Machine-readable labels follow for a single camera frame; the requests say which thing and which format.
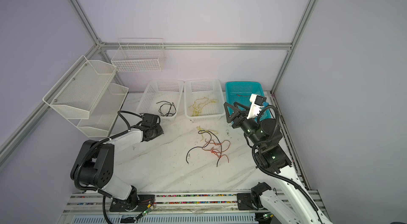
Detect long black cable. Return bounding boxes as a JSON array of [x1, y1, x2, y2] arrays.
[[158, 102, 177, 118]]

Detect teal plastic basket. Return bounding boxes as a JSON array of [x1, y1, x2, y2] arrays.
[[225, 82, 265, 107]]

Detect cable bundle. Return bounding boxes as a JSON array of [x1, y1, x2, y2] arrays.
[[185, 129, 231, 167]]

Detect middle white plastic basket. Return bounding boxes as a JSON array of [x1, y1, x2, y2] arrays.
[[183, 79, 225, 122]]

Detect aluminium frame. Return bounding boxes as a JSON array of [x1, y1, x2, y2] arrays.
[[1, 0, 317, 170]]

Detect white mesh two-tier shelf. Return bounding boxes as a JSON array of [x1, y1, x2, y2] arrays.
[[42, 56, 128, 138]]

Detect left white plastic basket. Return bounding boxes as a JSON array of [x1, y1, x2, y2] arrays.
[[136, 79, 184, 122]]

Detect white plastic basket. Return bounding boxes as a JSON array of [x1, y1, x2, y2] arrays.
[[136, 79, 184, 122], [183, 79, 225, 122]]

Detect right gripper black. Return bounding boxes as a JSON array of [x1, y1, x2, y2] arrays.
[[222, 100, 263, 150]]

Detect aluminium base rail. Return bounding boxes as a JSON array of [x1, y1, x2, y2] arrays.
[[61, 189, 326, 224]]

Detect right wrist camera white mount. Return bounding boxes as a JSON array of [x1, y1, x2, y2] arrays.
[[247, 94, 267, 119]]

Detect white wire wall basket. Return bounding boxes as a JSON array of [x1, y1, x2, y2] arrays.
[[111, 38, 166, 72]]

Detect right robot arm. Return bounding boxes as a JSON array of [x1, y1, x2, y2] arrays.
[[224, 101, 330, 224]]

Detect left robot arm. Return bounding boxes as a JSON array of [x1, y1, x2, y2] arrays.
[[70, 111, 164, 211]]

